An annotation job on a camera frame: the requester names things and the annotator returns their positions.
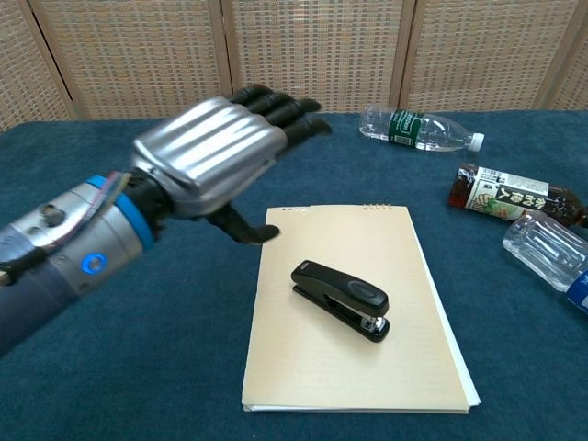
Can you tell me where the dark tea bottle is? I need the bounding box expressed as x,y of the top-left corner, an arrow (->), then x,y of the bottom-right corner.
447,163 -> 588,229

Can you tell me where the woven folding screen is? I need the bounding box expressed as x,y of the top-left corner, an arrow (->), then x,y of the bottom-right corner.
0,0 -> 588,135

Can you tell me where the blue table cloth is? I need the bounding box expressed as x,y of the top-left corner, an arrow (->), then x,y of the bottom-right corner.
0,107 -> 588,441

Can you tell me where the clear bottle with green label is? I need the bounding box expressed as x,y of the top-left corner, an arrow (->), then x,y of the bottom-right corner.
358,104 -> 486,154

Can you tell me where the silver and black left hand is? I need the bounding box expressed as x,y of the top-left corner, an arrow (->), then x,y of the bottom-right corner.
129,84 -> 334,245

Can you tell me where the black stapler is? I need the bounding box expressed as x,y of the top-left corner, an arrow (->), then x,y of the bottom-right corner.
289,259 -> 391,344

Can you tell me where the clear bottle with blue label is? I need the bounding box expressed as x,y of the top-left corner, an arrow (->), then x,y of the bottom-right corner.
502,212 -> 588,316

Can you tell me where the beige spiral notepad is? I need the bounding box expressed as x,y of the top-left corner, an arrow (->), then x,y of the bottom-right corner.
241,202 -> 482,413

